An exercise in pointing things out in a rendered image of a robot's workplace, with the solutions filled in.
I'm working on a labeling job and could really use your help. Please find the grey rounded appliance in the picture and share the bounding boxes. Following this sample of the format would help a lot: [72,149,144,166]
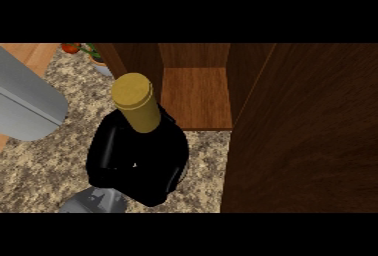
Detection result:
[0,46,69,142]

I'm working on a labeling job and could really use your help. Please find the brown wooden cabinet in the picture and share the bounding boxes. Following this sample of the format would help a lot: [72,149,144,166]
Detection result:
[92,42,277,132]

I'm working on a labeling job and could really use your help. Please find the dark wine bottle yellow cap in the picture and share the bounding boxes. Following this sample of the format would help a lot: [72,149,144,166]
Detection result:
[98,72,184,135]

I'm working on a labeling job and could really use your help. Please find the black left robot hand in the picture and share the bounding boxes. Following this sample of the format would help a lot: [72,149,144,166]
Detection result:
[85,114,191,208]

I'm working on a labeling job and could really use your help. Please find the potted plant with red flower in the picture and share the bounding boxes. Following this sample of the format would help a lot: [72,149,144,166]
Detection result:
[58,42,116,77]

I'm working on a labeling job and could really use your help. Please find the dark brown cabinet door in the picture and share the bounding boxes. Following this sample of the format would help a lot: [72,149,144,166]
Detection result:
[218,42,378,214]

